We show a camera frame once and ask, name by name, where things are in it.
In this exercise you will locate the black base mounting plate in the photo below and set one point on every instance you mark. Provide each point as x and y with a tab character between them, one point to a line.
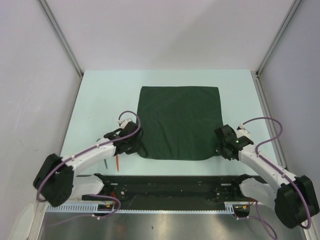
162	192

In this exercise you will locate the aluminium frame post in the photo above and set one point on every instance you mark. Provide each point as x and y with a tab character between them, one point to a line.
279	35
49	15

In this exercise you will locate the orange plastic fork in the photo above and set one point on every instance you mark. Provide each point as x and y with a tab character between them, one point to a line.
117	163

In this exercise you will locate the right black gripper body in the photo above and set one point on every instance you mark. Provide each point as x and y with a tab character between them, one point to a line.
221	150

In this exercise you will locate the right aluminium frame post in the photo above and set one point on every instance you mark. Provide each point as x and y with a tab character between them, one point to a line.
279	35

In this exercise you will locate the front aluminium extrusion rail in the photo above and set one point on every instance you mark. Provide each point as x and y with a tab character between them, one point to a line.
41	199

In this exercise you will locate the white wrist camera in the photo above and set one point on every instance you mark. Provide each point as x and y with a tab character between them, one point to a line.
242	131
124	122

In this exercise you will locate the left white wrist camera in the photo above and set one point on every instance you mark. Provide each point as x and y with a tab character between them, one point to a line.
124	122

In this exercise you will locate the left aluminium frame post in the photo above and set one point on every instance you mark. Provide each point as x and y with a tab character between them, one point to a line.
49	15

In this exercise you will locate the white slotted cable duct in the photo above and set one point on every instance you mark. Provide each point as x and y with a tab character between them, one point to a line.
227	208

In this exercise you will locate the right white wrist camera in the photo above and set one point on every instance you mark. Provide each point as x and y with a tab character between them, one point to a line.
242	131

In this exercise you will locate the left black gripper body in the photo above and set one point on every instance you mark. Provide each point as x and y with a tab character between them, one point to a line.
134	146

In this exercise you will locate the right aluminium table rail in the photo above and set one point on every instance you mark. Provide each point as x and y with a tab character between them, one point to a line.
272	127

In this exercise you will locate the dark green cloth napkin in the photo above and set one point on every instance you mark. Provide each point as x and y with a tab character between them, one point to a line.
179	122

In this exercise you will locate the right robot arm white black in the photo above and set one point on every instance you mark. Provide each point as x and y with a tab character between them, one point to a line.
292	197

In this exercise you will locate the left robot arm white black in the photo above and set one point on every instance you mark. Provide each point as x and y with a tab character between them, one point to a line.
55	180

